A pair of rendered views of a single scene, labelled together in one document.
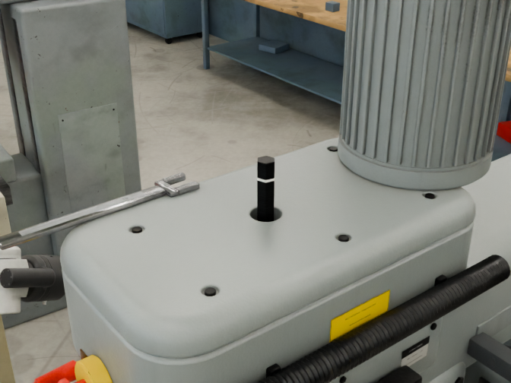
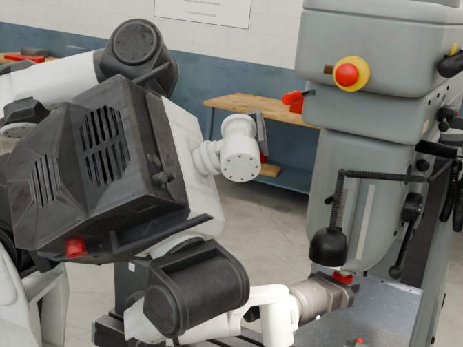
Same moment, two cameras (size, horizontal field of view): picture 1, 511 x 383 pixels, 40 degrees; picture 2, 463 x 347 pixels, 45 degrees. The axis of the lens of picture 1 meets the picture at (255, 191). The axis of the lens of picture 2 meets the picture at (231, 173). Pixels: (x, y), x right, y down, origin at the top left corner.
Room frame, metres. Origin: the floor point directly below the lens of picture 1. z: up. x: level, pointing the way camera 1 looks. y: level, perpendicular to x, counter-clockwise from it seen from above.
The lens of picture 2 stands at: (-0.22, 0.79, 1.87)
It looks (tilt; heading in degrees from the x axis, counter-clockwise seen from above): 18 degrees down; 333
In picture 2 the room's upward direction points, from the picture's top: 6 degrees clockwise
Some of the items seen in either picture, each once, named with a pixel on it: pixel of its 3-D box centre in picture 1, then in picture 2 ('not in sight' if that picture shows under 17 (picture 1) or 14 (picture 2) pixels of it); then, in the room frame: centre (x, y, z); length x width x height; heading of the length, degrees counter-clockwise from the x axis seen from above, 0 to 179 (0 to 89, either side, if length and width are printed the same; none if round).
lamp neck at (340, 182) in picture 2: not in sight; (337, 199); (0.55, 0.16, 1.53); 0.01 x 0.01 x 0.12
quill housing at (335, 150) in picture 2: not in sight; (358, 194); (0.70, -0.02, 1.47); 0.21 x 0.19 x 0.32; 37
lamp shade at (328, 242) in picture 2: not in sight; (329, 244); (0.55, 0.16, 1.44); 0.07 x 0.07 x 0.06
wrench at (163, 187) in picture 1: (102, 209); not in sight; (0.70, 0.18, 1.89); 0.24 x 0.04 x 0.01; 128
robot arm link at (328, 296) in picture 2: not in sight; (316, 297); (0.67, 0.08, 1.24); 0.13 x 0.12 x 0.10; 18
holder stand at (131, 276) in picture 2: not in sight; (158, 286); (1.11, 0.30, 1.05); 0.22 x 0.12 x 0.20; 31
